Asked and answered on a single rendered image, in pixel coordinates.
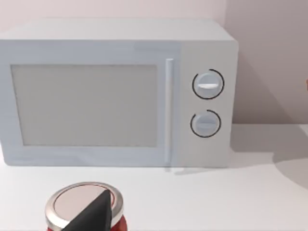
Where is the small pale microwave knob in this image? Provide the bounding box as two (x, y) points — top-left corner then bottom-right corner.
(190, 109), (222, 138)

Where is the pale microwave door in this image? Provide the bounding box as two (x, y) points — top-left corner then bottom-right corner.
(0, 39), (181, 167)

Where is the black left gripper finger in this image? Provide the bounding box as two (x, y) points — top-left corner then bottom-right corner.
(64, 188), (113, 231)

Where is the pale microwave oven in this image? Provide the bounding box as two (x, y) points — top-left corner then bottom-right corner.
(0, 18), (239, 169)

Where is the red can with silver top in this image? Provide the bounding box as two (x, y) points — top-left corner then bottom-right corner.
(45, 181), (128, 231)

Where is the pale microwave door handle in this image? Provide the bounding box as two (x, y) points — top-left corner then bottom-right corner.
(165, 58), (175, 167)

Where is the large pale microwave knob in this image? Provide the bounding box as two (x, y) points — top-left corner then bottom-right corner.
(192, 69), (225, 100)

